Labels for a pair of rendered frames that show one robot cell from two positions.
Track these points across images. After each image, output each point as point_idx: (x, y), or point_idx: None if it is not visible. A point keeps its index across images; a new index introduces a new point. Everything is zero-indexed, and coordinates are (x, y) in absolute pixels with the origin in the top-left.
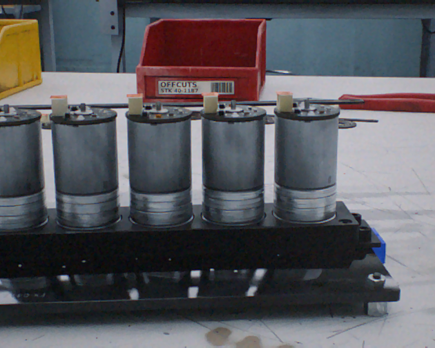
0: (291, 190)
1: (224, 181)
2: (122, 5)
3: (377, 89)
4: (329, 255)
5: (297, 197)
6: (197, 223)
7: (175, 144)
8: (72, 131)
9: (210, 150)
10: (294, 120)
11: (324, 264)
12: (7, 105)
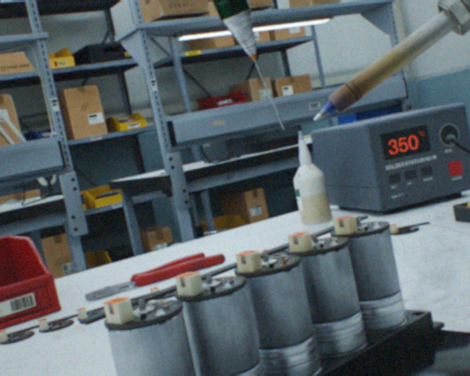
0: (381, 300)
1: (342, 309)
2: None
3: (133, 269)
4: (431, 345)
5: (388, 304)
6: (330, 360)
7: (303, 286)
8: (228, 301)
9: (322, 283)
10: (370, 235)
11: (445, 349)
12: (144, 300)
